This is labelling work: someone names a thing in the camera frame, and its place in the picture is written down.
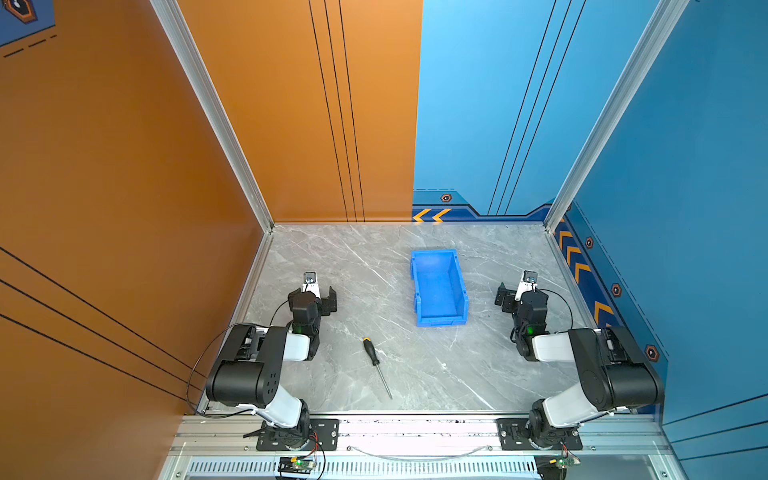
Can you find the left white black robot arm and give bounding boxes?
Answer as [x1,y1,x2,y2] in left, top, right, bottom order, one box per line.
[206,288,337,451]

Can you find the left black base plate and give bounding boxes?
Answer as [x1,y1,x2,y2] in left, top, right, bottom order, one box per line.
[256,417,340,452]

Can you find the right aluminium corner post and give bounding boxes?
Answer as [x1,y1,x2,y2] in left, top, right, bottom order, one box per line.
[543,0,689,234]

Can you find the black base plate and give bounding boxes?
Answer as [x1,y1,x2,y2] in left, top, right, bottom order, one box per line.
[256,417,340,452]
[495,418,583,451]

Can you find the aluminium corner post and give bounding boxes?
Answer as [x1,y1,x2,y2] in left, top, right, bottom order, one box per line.
[543,0,689,234]
[150,0,275,234]

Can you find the aluminium front rail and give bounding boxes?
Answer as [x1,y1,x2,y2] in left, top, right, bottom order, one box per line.
[159,412,686,479]

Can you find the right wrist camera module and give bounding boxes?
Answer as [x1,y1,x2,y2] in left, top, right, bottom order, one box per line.
[515,270,538,301]

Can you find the left green circuit board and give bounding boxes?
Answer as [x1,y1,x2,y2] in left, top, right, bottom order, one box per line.
[277,457,318,479]

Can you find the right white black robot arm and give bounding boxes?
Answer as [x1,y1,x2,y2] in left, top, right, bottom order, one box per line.
[495,282,664,450]

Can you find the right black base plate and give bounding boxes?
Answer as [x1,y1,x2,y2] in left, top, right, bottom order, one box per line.
[495,418,583,451]

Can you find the right green circuit board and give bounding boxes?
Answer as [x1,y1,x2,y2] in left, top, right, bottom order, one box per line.
[535,456,581,480]

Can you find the black yellow handled screwdriver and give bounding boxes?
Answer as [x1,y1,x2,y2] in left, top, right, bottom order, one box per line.
[362,337,394,400]

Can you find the left aluminium corner post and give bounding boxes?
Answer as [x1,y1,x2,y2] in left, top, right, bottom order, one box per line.
[150,0,275,234]

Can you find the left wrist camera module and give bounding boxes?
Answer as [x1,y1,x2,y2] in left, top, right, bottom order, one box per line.
[301,271,321,298]

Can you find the green circuit board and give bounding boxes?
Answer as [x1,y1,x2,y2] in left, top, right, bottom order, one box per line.
[277,457,318,479]
[535,456,581,480]

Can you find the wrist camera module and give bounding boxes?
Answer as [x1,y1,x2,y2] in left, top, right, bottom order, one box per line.
[301,271,321,298]
[515,270,538,301]

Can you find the blue plastic bin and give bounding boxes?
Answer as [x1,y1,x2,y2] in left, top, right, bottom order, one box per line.
[410,250,469,327]

